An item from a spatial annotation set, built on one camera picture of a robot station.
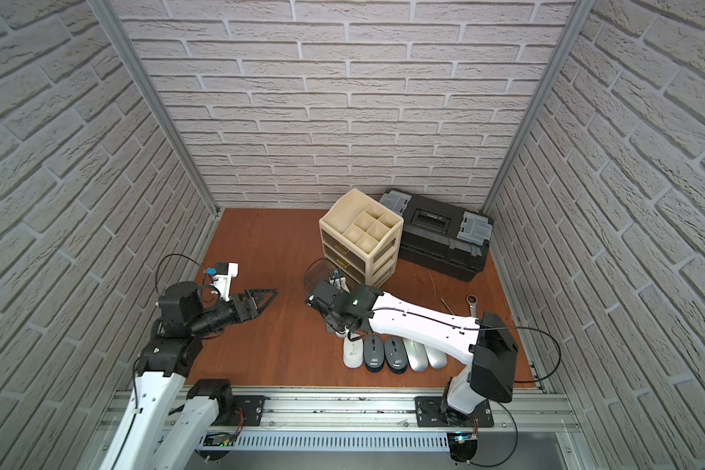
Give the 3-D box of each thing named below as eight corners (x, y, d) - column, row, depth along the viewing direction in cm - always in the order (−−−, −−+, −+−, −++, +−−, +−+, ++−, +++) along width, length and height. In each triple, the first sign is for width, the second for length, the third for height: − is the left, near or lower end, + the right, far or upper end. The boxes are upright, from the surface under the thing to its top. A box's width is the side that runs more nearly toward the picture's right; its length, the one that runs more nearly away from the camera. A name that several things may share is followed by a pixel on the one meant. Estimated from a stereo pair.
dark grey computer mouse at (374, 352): (363, 372, 82) (363, 369, 80) (363, 337, 89) (363, 333, 86) (384, 372, 82) (385, 370, 80) (383, 337, 89) (383, 333, 87)
